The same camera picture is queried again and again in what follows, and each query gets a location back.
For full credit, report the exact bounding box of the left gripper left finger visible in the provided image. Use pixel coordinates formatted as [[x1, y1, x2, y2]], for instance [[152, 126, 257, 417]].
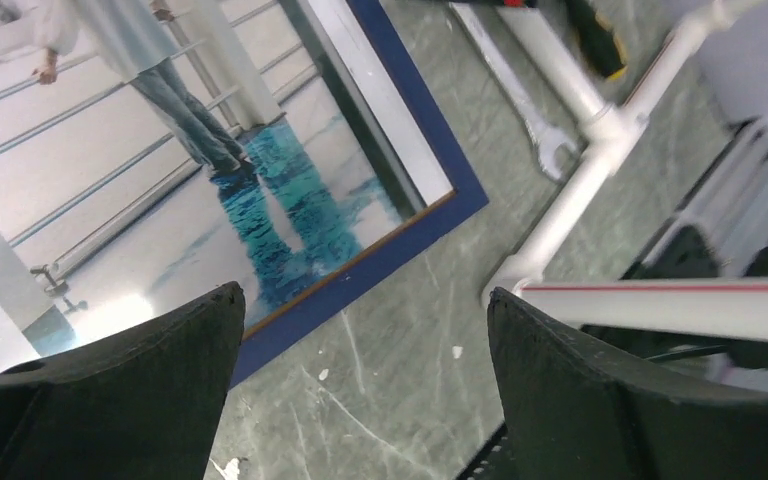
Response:
[[0, 282, 246, 479]]

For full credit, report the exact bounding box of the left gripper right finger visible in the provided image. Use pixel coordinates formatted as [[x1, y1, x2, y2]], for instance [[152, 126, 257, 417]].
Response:
[[487, 289, 768, 480]]

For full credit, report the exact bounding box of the blue picture frame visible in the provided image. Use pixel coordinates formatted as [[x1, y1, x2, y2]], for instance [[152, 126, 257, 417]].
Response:
[[0, 0, 490, 390]]

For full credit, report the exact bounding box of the black yellow screwdriver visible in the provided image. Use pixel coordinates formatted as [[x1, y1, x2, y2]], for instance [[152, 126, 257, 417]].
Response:
[[563, 0, 627, 80]]

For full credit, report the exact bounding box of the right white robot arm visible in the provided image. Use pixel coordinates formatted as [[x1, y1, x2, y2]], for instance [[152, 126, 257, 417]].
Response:
[[583, 226, 768, 392]]

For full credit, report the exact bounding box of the photo of woman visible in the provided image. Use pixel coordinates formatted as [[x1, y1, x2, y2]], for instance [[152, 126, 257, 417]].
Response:
[[0, 0, 455, 377]]

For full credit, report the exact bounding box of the white PVC pipe structure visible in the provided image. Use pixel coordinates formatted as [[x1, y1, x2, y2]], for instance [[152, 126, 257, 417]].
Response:
[[480, 0, 768, 347]]

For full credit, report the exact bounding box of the silver 24mm wrench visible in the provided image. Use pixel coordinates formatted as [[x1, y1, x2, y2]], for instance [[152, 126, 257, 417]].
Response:
[[449, 3, 578, 183]]

